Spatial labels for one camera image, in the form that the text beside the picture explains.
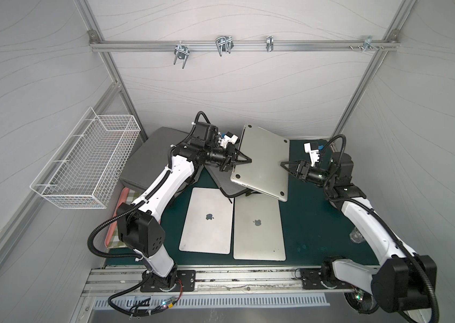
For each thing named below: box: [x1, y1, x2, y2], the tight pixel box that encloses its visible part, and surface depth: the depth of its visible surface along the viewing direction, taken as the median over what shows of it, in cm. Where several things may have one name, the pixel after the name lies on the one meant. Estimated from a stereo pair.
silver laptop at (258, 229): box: [232, 194, 287, 262], surface depth 87 cm
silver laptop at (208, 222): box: [179, 187, 235, 255], surface depth 90 cm
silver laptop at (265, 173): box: [230, 123, 290, 202], surface depth 74 cm
